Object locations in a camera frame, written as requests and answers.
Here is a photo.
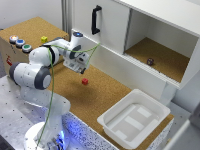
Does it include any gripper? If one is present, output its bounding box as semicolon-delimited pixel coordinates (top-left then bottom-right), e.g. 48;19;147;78
63;53;90;75

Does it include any pink block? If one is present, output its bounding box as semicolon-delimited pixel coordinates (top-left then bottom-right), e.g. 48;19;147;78
81;78;90;86

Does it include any yellow block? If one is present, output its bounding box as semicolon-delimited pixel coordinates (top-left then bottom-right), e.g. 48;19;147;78
40;35;49;44

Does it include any purple block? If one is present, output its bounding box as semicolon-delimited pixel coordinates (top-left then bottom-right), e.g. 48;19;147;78
146;57;155;67

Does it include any green button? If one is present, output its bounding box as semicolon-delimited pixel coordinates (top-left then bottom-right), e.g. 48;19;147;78
21;43;33;54

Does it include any white sliding door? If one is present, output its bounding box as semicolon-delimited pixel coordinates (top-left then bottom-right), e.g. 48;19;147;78
72;0;131;55

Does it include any wooden drawer box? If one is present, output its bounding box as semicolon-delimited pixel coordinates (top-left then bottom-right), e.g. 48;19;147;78
0;16;70;76

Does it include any blue button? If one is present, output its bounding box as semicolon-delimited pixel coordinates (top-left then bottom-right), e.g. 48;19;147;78
15;38;26;48

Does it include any red button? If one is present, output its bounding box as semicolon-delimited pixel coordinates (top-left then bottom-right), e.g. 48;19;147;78
9;35;19;45

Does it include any white plastic box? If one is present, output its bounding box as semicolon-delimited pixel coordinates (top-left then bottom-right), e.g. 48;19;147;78
96;88;171;149

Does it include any white cabinet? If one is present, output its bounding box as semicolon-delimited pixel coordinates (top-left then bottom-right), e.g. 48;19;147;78
70;0;200;107

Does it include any green cable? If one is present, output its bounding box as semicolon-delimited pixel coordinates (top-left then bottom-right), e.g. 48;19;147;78
34;42;102;149

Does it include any black door handle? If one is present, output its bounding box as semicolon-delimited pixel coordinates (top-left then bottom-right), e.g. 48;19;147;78
91;4;103;36

